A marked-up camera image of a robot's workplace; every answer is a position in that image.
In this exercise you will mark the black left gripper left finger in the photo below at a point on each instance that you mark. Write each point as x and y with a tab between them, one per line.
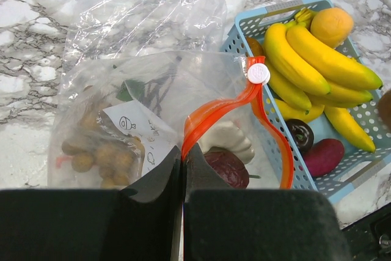
139	222

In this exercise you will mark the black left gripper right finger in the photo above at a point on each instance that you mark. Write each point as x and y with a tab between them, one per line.
223	223

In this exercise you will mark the red apple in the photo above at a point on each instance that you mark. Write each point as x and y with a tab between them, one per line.
230	168

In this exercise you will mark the brown longan bunch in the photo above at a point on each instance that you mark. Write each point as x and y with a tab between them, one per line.
96	143

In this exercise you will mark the white mushroom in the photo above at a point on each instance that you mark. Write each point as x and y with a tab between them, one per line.
226	135

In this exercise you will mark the dark purple mangosteen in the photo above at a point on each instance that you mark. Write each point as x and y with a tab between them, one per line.
301	133

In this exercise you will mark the clear zip top bag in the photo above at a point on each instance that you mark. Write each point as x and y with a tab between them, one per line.
155	68

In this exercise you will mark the magenta sweet potato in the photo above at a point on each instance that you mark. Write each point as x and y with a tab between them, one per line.
324	157

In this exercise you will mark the light blue plastic basket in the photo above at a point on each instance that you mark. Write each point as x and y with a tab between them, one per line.
357	165

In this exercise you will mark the single yellow banana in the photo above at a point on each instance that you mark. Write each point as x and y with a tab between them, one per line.
344	123

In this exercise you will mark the yellow banana bunch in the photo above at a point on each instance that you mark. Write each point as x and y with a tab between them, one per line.
308	75

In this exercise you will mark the brown kiwi fruit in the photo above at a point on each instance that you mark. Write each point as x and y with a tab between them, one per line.
255	46

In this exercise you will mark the orange mango fruit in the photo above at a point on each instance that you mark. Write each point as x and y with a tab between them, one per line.
332	26

